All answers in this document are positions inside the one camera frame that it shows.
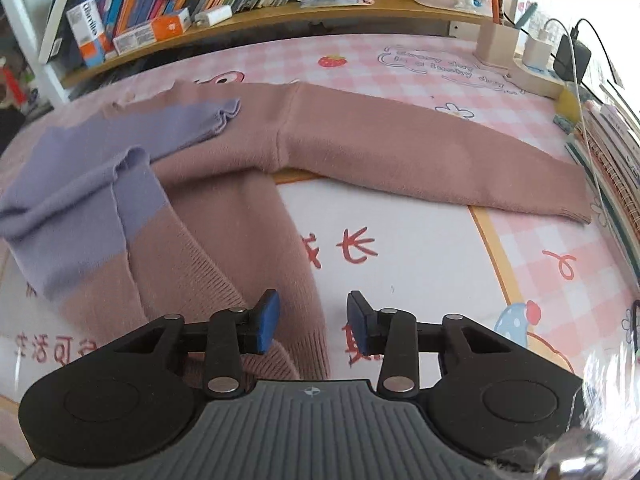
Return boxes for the beige pen holder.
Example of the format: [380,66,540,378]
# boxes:
[474,21,520,68]

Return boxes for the white leaning book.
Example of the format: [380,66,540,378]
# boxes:
[38,0,68,65]

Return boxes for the black power adapter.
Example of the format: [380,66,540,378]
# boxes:
[552,35,591,82]

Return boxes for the white power strip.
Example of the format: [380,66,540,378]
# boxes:
[506,56,564,100]

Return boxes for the white charger block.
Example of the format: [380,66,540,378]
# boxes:
[193,4,233,27]

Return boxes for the wooden bookshelf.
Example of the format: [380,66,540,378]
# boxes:
[1,0,489,107]

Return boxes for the purple and pink sweater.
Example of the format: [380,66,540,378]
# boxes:
[1,81,591,380]

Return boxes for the stack of notebooks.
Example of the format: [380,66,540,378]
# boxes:
[566,101,639,274]

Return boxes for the lying white orange box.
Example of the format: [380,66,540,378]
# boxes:
[113,9,192,55]

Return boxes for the pink cartoon table mat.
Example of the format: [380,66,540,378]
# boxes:
[1,35,638,462]

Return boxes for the upright white orange box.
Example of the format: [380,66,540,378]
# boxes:
[66,0,112,68]

